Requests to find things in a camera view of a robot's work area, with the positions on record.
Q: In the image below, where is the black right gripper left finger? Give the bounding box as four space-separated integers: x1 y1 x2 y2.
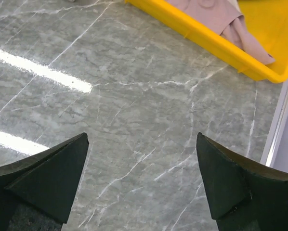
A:
0 133 89 231

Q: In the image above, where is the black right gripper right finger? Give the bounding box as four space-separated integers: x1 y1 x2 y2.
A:
196 133 288 231

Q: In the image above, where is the yellow plastic tray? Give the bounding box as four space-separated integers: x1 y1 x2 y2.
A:
130 0 288 83

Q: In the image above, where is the pink folded cloth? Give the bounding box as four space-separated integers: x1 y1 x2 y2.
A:
168 0 275 65

